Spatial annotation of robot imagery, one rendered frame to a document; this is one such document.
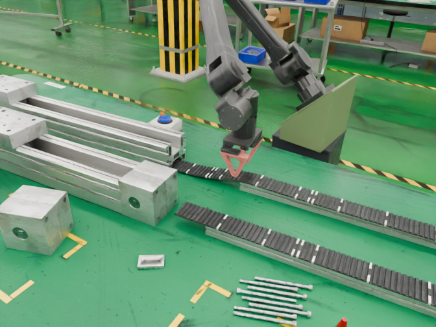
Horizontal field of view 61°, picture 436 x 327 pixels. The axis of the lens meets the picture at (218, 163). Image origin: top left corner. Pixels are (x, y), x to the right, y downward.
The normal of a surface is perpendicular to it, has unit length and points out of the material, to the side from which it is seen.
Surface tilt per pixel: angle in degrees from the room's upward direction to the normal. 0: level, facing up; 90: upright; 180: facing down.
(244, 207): 0
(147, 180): 0
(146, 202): 90
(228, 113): 90
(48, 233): 90
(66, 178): 90
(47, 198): 0
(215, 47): 57
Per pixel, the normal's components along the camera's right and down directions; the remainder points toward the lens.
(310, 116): -0.61, 0.40
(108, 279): 0.04, -0.85
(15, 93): 0.90, 0.26
